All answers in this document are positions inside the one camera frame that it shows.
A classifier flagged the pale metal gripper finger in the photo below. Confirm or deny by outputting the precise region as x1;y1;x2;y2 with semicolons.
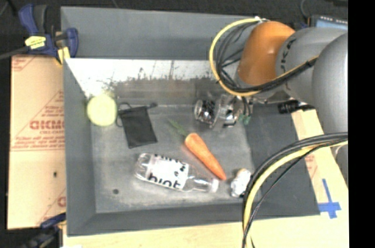
196;111;219;125
194;98;220;113

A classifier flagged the orange toy carrot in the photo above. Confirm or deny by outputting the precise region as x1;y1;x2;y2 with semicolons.
167;118;227;182

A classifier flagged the clear plastic bottle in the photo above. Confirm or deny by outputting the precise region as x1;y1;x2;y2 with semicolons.
134;152;220;193

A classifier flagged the black cloth pouch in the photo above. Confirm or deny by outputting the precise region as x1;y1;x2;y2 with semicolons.
116;102;159;150

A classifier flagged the white crumpled lump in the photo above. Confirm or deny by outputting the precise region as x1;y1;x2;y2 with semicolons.
230;168;253;198

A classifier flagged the grey metal bin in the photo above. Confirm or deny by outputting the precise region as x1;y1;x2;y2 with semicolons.
60;6;321;236

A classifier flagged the pale green cucumber slice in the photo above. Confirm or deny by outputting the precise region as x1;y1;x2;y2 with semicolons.
86;94;118;127

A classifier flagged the brown cardboard board red print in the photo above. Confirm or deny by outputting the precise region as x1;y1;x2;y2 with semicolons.
6;54;67;230

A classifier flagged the black cylinder on white bracket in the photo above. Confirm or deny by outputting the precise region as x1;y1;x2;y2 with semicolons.
277;100;315;115

